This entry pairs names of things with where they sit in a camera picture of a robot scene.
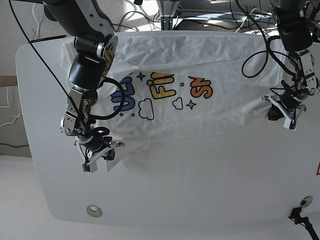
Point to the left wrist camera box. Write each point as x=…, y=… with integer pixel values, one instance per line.
x=290, y=124

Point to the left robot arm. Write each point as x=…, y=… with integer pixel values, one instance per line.
x=294, y=21

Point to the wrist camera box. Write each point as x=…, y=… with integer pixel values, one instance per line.
x=290, y=124
x=89, y=167

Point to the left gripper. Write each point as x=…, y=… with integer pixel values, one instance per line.
x=287, y=105

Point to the metal table post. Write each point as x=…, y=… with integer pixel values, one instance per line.
x=167, y=10

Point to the black clamp with cable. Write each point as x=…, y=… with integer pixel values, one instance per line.
x=295, y=216

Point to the red warning sticker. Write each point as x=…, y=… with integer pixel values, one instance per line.
x=318, y=170

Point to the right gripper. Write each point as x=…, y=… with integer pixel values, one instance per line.
x=94, y=147

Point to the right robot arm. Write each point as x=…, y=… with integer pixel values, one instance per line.
x=95, y=45

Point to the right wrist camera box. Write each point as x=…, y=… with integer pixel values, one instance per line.
x=89, y=167

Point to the white printed T-shirt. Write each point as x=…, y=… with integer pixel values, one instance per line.
x=192, y=96

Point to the round table grommet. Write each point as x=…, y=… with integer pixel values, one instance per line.
x=94, y=211

